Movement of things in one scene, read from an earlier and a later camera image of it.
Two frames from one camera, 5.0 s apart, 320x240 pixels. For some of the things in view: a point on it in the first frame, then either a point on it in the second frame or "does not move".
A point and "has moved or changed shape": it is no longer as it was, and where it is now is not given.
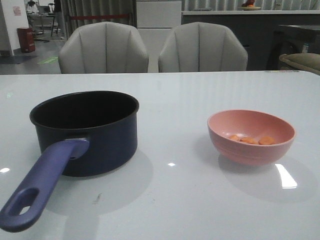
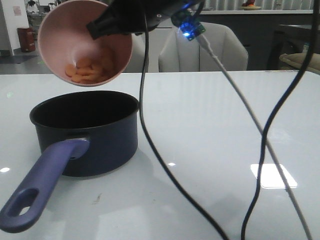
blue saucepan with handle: x=84 y=134 does not move
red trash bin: x=26 y=37 does not move
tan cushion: x=308 y=61 does not move
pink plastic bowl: x=250 y=137 -> x=71 y=49
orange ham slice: x=266 y=140 has moved or changed shape
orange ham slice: x=234 y=137 -> x=70 y=70
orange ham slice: x=249 y=140 -> x=84 y=74
